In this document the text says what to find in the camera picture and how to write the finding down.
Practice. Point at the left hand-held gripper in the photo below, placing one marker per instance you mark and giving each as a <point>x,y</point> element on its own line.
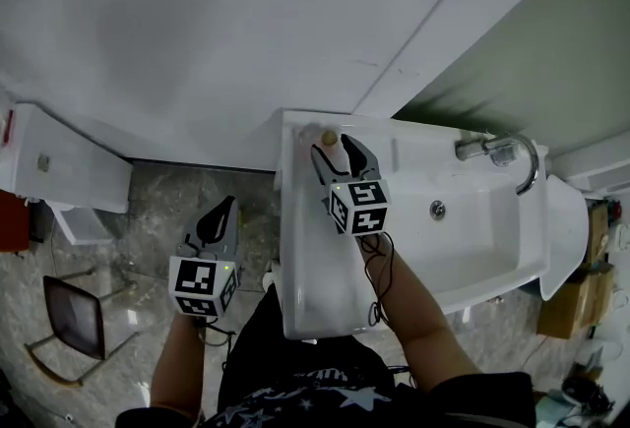
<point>197,281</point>

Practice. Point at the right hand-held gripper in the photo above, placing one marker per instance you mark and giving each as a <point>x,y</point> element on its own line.
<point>361,207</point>

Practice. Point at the clear bottle with brown cap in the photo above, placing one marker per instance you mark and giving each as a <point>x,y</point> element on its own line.
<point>329,138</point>

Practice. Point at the person's right forearm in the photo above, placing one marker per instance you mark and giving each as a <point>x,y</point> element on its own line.
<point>418,318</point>

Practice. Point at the person's left forearm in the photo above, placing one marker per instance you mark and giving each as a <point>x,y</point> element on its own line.
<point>179,367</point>

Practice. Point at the chrome sink drain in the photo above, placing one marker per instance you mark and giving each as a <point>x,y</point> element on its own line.
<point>436,209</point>

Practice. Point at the white sink counter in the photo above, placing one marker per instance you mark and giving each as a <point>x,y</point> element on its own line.
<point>320,278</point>

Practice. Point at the white plastic tray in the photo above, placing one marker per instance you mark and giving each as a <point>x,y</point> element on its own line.
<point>81,224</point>

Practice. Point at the metal chair with dark seat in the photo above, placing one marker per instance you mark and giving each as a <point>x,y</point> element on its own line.
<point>74,318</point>

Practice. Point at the black star-print shirt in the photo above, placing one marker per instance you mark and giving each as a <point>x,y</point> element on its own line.
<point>305,391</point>

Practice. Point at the chrome faucet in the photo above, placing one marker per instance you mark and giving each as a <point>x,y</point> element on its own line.
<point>526,155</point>

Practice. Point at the orange red box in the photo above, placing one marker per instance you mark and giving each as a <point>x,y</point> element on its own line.
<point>14,222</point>

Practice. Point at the wooden shelf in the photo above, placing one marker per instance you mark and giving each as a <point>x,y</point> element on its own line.
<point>599,231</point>

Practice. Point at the cardboard box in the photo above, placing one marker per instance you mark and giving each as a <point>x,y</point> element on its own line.
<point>571,303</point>

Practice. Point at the black device on floor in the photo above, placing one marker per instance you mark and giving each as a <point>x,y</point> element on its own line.
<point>585,394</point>

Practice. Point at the red wall fixture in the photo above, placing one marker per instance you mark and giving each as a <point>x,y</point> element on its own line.
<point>7,127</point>

